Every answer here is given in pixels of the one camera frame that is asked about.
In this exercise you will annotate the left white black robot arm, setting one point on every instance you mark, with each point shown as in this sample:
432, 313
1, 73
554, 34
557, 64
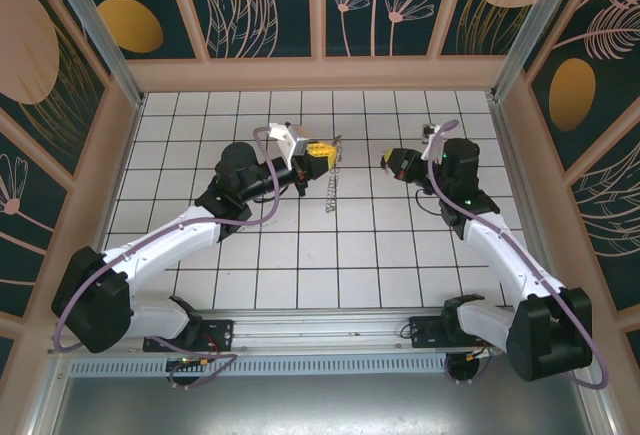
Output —
165, 235

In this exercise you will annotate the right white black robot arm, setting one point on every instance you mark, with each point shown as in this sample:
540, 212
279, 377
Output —
500, 260

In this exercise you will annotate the yellow power connector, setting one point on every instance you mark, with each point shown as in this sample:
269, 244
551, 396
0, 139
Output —
475, 355

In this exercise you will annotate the green circuit board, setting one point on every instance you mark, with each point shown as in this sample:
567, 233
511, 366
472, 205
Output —
187, 361

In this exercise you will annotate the grey metal plate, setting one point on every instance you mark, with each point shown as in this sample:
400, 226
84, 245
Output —
320, 405

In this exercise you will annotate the aluminium side rail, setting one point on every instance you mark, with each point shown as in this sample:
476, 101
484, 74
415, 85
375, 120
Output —
505, 155

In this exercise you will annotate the aluminium frame post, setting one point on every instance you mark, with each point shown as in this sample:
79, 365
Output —
94, 30
540, 30

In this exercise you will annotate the aluminium mounting rail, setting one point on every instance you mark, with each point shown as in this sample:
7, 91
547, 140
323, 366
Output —
320, 330

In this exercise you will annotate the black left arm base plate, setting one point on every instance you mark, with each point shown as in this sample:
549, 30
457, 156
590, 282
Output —
220, 335

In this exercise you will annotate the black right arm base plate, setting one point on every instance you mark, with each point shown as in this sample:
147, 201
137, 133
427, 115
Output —
425, 335

